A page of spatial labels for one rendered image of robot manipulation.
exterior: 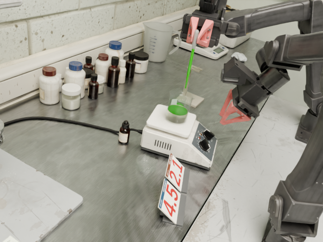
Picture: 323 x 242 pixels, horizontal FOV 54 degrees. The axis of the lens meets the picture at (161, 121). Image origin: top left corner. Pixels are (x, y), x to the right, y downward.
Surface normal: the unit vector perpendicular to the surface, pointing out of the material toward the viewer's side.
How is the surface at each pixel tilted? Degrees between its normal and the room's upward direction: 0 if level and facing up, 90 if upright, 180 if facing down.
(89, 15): 90
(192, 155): 90
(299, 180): 80
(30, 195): 0
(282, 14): 87
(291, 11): 90
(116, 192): 0
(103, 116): 0
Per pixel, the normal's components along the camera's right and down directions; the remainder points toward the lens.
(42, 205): 0.17, -0.83
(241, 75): -0.11, 0.62
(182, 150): -0.27, 0.48
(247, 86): -0.78, -0.54
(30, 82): 0.87, 0.38
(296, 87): -0.47, 0.40
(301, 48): -0.98, -0.06
